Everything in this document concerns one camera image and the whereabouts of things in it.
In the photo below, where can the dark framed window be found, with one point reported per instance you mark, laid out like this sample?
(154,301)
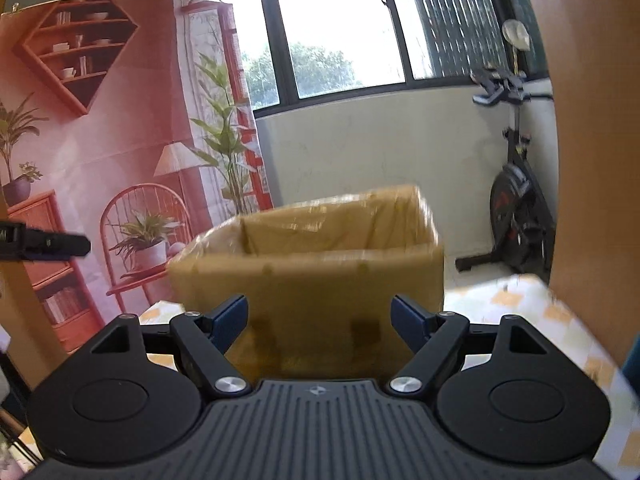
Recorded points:
(345,25)

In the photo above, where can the wooden board panel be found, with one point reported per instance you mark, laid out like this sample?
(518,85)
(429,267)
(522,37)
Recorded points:
(595,160)

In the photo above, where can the brown cardboard box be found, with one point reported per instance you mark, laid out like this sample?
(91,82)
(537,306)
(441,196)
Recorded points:
(320,270)

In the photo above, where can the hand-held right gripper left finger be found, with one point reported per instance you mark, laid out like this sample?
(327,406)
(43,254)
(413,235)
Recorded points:
(234,316)

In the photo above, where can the checked floral tablecloth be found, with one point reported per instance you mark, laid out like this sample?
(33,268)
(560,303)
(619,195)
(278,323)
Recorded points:
(525,305)

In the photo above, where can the printed room backdrop poster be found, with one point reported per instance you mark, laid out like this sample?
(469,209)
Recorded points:
(100,160)

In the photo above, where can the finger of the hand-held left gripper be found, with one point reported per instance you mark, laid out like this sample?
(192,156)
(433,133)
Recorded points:
(47,245)

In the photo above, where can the black exercise bike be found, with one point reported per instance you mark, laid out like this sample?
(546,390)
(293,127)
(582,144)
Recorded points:
(520,205)

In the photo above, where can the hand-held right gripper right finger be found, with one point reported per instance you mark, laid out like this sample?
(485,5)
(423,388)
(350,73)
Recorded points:
(406,318)

